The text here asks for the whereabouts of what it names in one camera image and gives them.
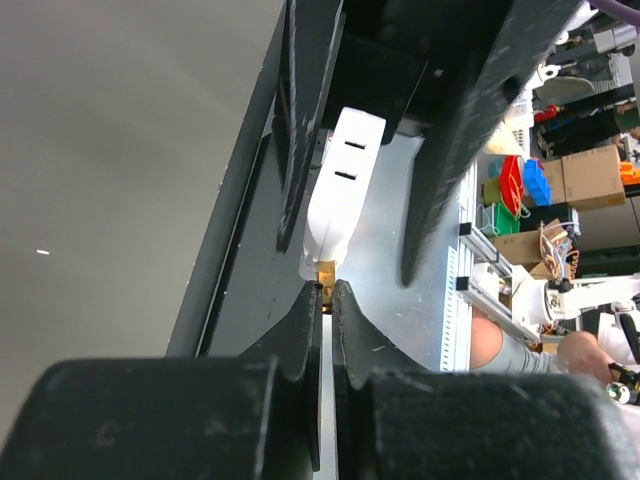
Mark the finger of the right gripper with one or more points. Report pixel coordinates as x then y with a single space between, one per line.
510 40
312 34

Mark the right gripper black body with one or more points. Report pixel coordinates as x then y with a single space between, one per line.
408 61

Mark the person forearm grey sleeve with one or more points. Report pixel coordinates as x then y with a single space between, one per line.
494 351

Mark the blue storage bin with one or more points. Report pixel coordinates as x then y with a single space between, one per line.
536 183

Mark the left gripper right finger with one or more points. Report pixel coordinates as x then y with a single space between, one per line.
397 420

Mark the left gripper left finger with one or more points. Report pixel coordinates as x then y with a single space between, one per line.
252 416

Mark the cardboard box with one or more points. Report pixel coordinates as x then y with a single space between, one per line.
587 180

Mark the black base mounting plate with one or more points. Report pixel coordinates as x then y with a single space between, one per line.
207 286

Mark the white plug adapter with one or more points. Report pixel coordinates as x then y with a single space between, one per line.
340 190

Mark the slotted cable duct rail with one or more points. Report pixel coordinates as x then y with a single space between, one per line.
457 315

